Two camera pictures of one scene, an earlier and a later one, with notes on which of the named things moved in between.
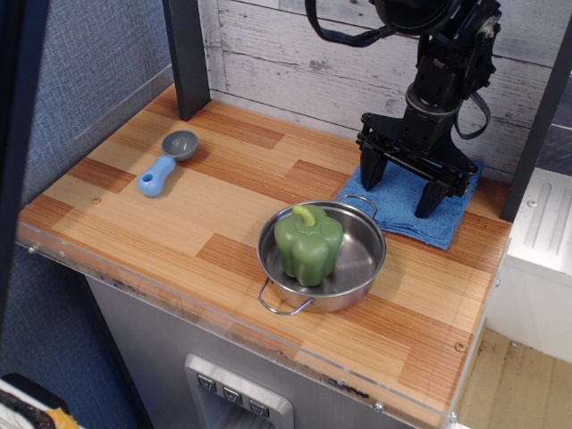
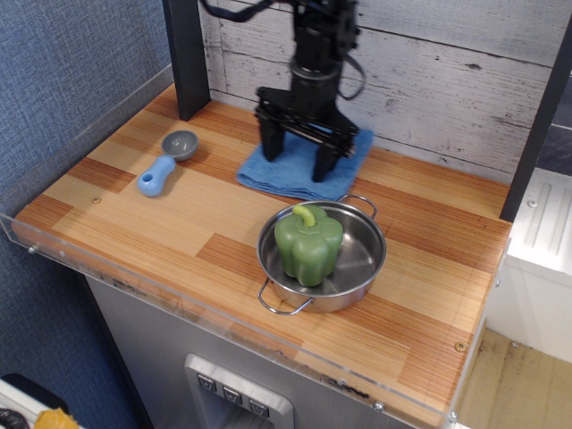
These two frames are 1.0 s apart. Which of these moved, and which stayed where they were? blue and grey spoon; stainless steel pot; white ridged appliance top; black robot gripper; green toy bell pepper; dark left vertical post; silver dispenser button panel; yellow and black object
Moved: black robot gripper; yellow and black object
Stayed: stainless steel pot; blue and grey spoon; silver dispenser button panel; green toy bell pepper; dark left vertical post; white ridged appliance top
